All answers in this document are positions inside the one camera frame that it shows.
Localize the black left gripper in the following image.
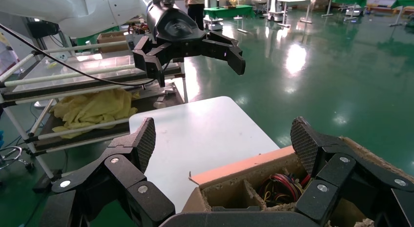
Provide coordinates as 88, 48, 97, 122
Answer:
132, 1, 247, 88

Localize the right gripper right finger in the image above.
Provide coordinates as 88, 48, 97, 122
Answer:
290, 117, 414, 227

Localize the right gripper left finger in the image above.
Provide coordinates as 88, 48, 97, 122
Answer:
51, 117, 176, 227

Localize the power supply with coloured wires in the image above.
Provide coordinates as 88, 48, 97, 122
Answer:
257, 173, 313, 207

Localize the person in beige shirt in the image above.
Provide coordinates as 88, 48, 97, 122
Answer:
185, 0, 207, 31

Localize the yellow cloth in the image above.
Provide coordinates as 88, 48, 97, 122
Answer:
50, 89, 140, 140

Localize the small brown cardboard box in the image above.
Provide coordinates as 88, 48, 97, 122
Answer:
96, 31, 131, 54

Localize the chrome chair base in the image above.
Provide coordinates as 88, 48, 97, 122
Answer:
0, 145, 36, 173

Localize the cardboard box with dividers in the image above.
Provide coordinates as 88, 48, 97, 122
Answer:
183, 136, 414, 227

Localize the black box device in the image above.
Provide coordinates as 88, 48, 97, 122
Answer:
26, 20, 61, 39

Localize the white tube frame rack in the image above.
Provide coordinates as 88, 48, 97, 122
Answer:
0, 40, 190, 192

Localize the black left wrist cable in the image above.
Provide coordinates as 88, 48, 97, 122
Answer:
0, 23, 172, 89

